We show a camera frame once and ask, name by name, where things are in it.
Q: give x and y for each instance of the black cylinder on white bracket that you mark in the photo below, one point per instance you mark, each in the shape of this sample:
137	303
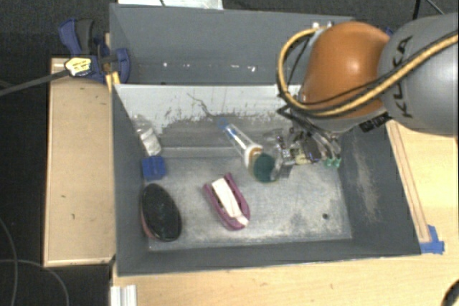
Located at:
375	122

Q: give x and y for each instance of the grey metal bin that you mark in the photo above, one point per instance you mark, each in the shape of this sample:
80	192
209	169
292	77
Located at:
201	43

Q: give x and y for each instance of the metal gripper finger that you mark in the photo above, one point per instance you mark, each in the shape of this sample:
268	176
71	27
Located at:
280	142
286	168

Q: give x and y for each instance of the clear glass with green base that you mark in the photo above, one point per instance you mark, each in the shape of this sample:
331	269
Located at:
264	168

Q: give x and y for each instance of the purple and white stapler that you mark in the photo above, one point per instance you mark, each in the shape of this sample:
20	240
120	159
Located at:
226	200

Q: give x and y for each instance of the clear plastic bottle blue cap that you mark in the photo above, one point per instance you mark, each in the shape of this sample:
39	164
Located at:
150	143

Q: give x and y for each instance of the black oval brush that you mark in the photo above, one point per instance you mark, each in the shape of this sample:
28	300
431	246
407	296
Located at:
161	213

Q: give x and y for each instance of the pale wood board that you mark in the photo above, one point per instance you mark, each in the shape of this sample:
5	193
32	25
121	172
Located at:
79	161

